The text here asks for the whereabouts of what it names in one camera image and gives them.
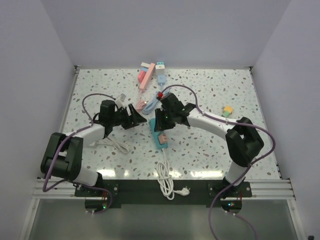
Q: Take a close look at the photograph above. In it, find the red pink plug adapter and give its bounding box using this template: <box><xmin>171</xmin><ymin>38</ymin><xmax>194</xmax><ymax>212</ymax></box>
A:
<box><xmin>137</xmin><ymin>70</ymin><xmax>146</xmax><ymax>83</ymax></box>

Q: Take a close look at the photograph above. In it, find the blue power strip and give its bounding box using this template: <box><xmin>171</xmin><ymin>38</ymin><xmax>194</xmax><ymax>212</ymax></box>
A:
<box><xmin>157</xmin><ymin>74</ymin><xmax>166</xmax><ymax>86</ymax></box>

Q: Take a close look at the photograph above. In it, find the yellow plug adapter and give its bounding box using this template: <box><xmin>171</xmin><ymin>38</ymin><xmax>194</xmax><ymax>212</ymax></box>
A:
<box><xmin>223</xmin><ymin>105</ymin><xmax>233</xmax><ymax>114</ymax></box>

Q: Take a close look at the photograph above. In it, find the teal power strip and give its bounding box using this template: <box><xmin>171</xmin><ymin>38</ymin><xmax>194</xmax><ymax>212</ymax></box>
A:
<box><xmin>148</xmin><ymin>118</ymin><xmax>168</xmax><ymax>150</ymax></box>

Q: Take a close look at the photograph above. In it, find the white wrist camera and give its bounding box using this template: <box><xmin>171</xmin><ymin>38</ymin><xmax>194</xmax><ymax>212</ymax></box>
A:
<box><xmin>115</xmin><ymin>93</ymin><xmax>126</xmax><ymax>108</ymax></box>
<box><xmin>156</xmin><ymin>91</ymin><xmax>166</xmax><ymax>101</ymax></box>

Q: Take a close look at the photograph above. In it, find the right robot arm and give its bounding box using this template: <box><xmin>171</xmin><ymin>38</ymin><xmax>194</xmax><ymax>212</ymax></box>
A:
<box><xmin>154</xmin><ymin>92</ymin><xmax>264</xmax><ymax>197</ymax></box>

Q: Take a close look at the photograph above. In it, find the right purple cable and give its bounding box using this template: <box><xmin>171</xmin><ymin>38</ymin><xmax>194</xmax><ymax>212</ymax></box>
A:
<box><xmin>159</xmin><ymin>84</ymin><xmax>277</xmax><ymax>240</ymax></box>

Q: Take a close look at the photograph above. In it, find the white cord of teal strip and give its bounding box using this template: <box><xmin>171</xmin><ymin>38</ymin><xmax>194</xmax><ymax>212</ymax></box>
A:
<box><xmin>156</xmin><ymin>148</ymin><xmax>192</xmax><ymax>200</ymax></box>

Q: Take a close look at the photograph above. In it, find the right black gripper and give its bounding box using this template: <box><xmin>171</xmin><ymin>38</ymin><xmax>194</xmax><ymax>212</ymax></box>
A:
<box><xmin>154</xmin><ymin>108</ymin><xmax>176</xmax><ymax>132</ymax></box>

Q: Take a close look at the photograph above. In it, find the green plug adapter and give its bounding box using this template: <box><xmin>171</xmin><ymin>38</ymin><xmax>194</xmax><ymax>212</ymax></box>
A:
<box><xmin>221</xmin><ymin>111</ymin><xmax>232</xmax><ymax>118</ymax></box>

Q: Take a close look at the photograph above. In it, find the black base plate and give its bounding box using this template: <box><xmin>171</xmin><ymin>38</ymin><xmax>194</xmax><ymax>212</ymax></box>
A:
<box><xmin>74</xmin><ymin>178</ymin><xmax>253</xmax><ymax>217</ymax></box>

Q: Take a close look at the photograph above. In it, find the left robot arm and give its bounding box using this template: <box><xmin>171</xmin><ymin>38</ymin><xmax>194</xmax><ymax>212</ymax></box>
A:
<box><xmin>40</xmin><ymin>100</ymin><xmax>147</xmax><ymax>196</ymax></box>

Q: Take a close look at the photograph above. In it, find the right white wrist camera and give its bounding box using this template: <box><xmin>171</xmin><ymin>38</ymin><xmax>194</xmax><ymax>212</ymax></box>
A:
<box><xmin>156</xmin><ymin>91</ymin><xmax>166</xmax><ymax>101</ymax></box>

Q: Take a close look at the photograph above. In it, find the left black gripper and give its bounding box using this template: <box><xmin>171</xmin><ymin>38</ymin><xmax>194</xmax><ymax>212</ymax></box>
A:
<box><xmin>110</xmin><ymin>103</ymin><xmax>147</xmax><ymax>130</ymax></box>

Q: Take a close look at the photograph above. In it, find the pink power strip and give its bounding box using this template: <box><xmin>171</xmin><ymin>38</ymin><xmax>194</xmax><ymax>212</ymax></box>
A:
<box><xmin>139</xmin><ymin>63</ymin><xmax>156</xmax><ymax>92</ymax></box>

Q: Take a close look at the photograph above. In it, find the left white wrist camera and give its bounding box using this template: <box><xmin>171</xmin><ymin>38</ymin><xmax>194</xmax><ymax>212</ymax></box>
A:
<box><xmin>115</xmin><ymin>93</ymin><xmax>126</xmax><ymax>108</ymax></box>

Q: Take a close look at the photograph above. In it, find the salmon plug adapter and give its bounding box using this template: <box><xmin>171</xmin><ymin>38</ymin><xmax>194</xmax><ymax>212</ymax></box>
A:
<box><xmin>158</xmin><ymin>133</ymin><xmax>168</xmax><ymax>145</ymax></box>

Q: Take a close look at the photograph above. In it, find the white charger cube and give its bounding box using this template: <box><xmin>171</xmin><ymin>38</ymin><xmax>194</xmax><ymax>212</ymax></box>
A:
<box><xmin>155</xmin><ymin>64</ymin><xmax>165</xmax><ymax>76</ymax></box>

